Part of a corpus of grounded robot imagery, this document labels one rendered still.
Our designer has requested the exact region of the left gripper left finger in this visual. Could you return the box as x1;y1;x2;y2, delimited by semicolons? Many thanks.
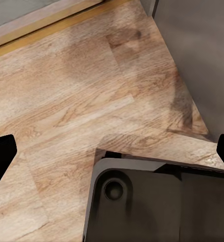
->
0;134;17;180

